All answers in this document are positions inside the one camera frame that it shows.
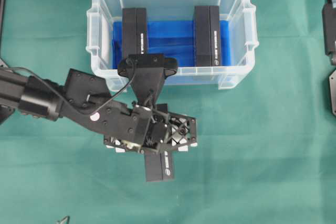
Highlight green table cloth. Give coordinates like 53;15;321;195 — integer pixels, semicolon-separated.
1;0;335;223

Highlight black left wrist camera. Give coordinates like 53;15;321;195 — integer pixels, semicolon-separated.
118;54;178;107

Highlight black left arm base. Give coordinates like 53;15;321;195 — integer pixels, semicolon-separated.
0;50;14;126

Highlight black camera cable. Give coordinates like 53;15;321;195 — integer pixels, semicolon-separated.
10;57;140;114

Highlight black realsense box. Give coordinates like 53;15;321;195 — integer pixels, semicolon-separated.
144;114;174;182
122;8;148;59
193;5;222;67

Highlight blue plastic liner sheet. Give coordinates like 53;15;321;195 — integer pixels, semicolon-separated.
111;19;244;87

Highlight clear plastic storage case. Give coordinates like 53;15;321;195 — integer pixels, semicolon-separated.
86;0;259;91

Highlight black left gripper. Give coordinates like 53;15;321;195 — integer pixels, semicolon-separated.
64;69;197;153

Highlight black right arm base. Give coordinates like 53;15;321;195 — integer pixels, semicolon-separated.
328;69;336;116

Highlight grey bracket at bottom edge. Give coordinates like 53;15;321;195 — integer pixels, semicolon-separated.
55;216;70;224

